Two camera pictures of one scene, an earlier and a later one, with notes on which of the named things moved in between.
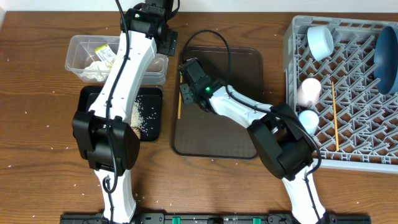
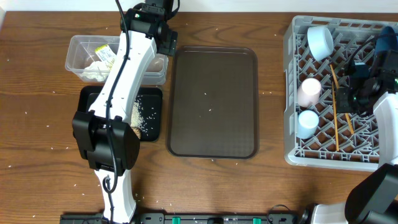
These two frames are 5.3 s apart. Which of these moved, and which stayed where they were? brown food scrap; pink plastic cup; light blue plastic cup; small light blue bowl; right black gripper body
Moved: right black gripper body
Stayed: pink plastic cup; brown food scrap; small light blue bowl; light blue plastic cup
